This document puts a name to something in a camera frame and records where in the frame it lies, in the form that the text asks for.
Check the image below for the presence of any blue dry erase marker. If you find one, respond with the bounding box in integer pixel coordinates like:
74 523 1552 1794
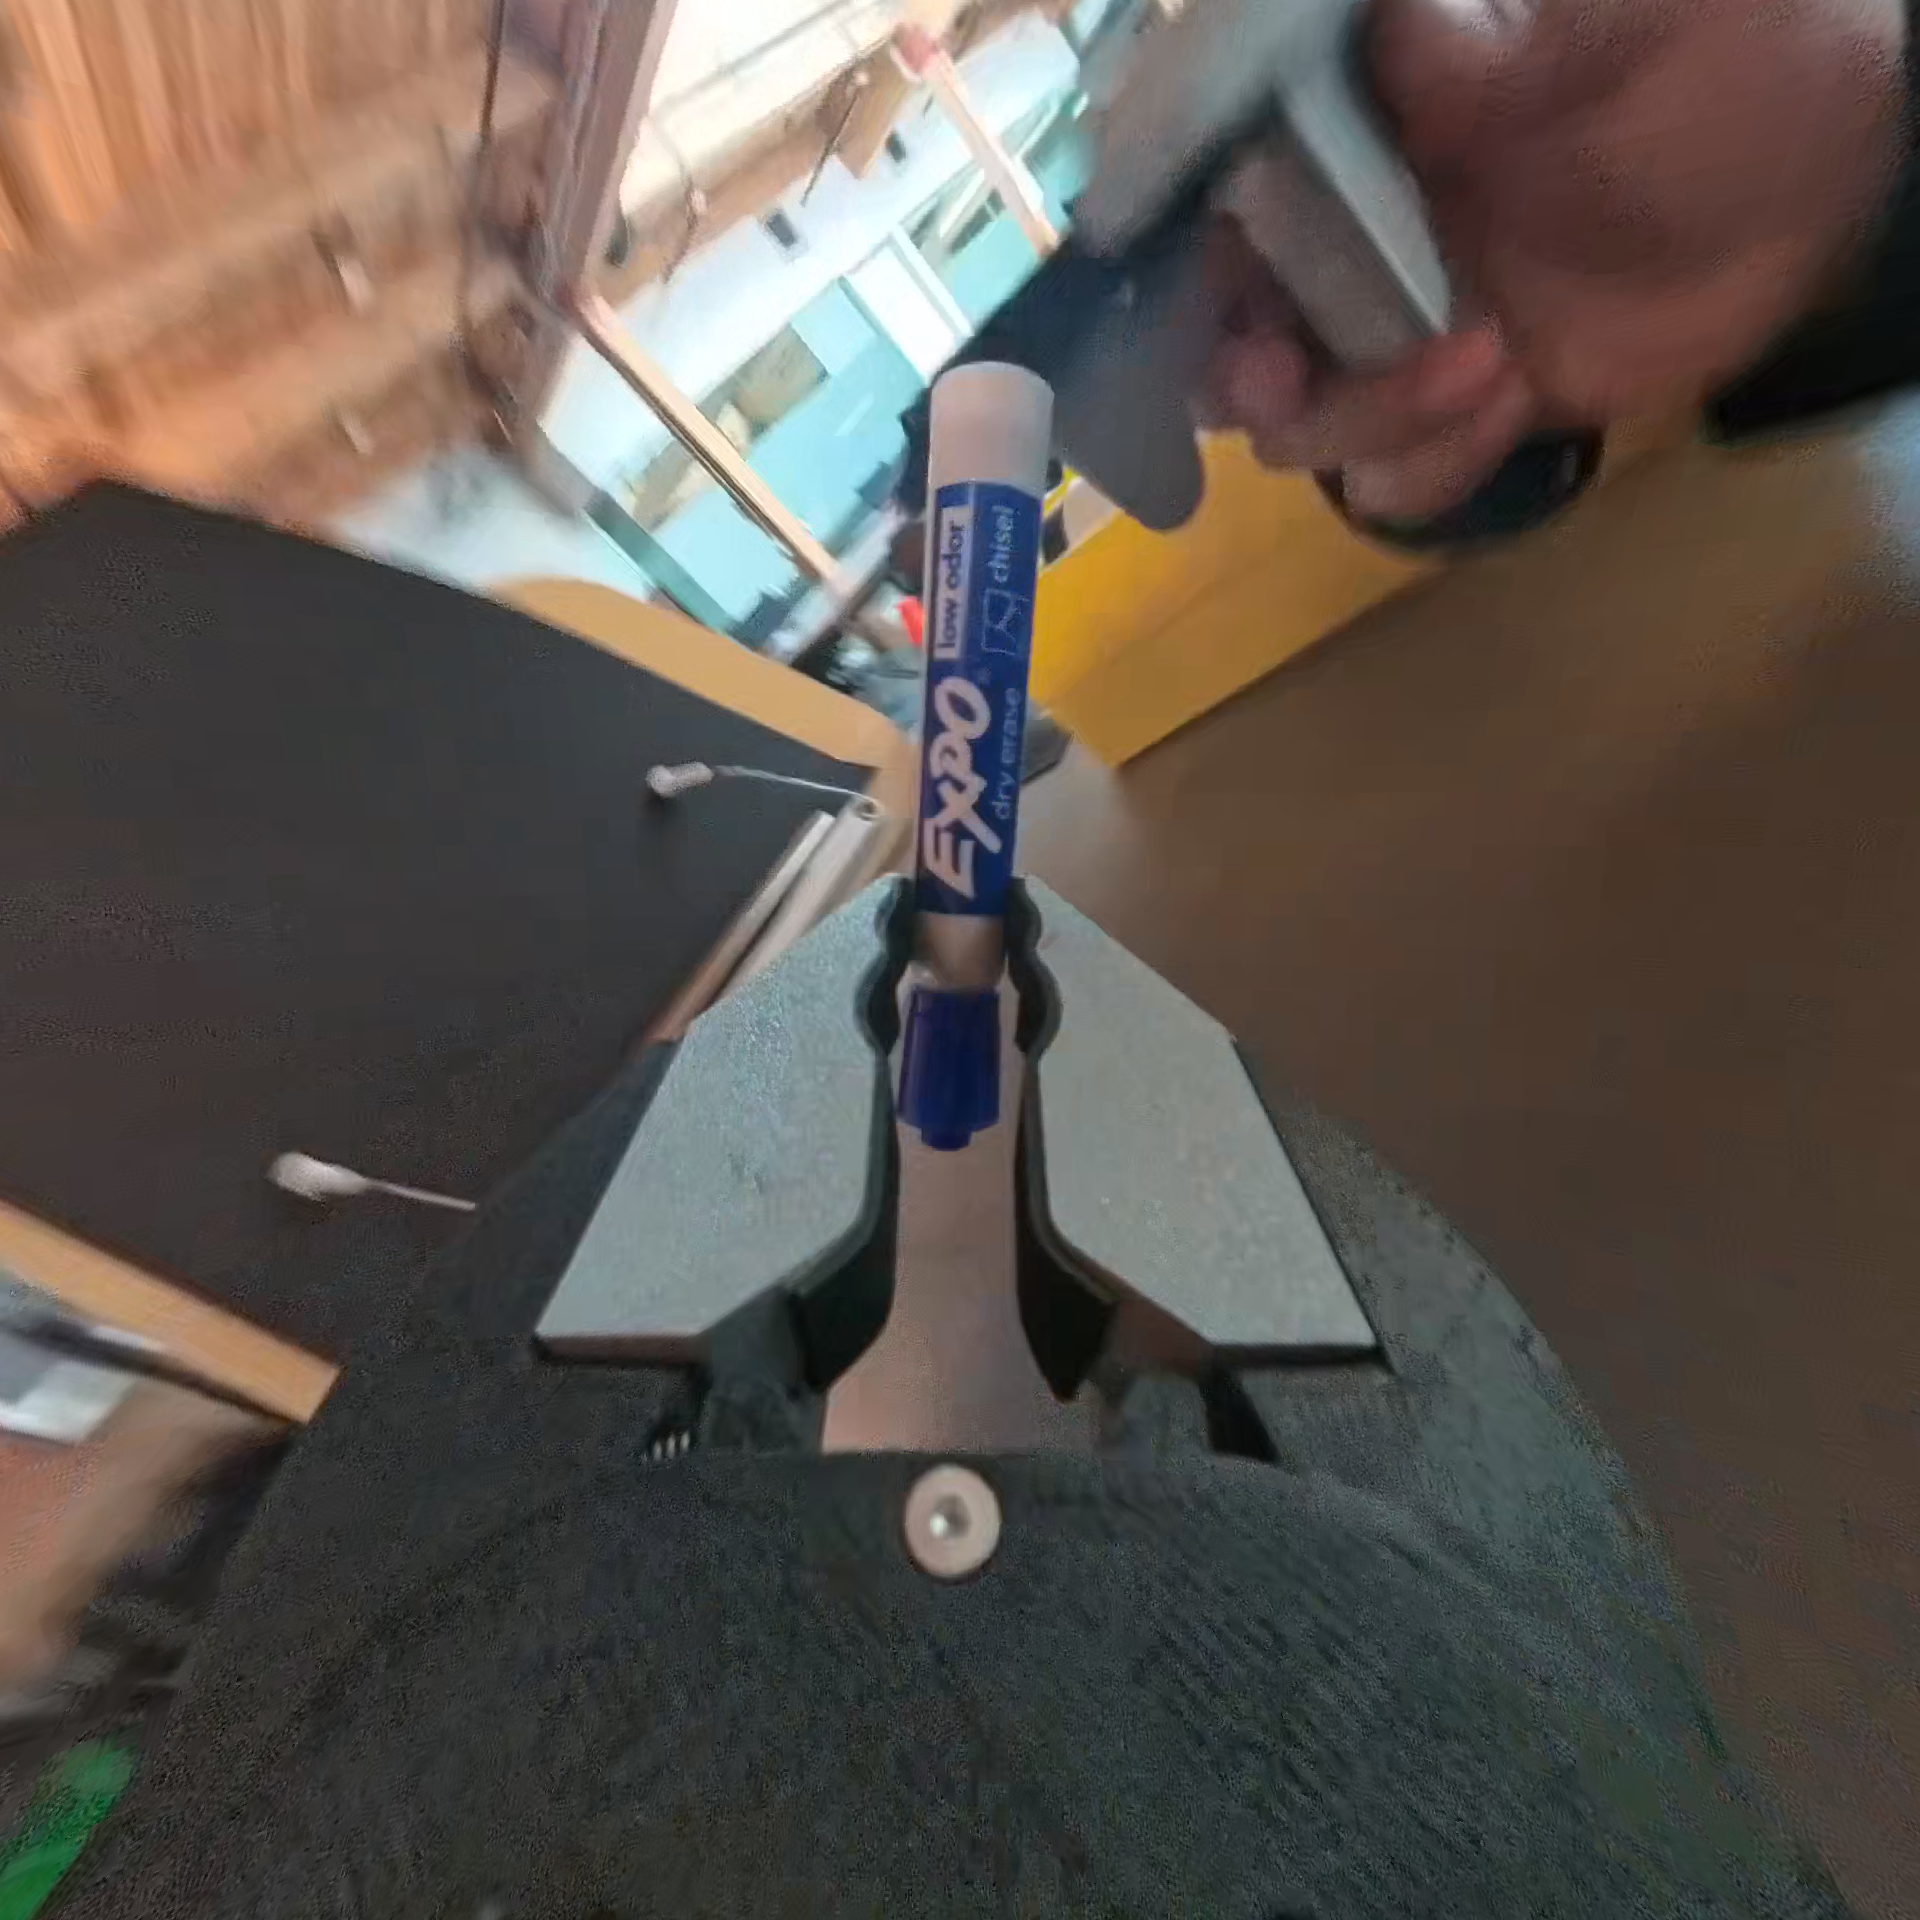
892 363 1061 1155

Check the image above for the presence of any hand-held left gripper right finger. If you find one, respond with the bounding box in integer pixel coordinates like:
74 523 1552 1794
1008 877 1382 1402

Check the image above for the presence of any black wooden book stand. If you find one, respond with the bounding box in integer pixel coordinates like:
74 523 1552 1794
0 478 920 1431

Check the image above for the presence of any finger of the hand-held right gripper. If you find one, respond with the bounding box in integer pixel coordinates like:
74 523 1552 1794
1048 207 1254 538
1067 0 1362 261

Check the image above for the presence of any person's right hand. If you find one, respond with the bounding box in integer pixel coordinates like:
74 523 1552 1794
1199 0 1917 521

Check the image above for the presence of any wooden window post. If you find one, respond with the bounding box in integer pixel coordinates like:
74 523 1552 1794
574 287 846 590

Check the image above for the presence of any large green plastic bin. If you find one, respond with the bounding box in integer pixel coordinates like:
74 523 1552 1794
0 1738 140 1920

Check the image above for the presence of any yellow plastic bin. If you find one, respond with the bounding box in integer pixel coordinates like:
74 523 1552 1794
1023 433 1445 770

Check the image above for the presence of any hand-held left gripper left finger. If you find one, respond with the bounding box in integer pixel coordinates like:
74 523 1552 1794
535 874 914 1391

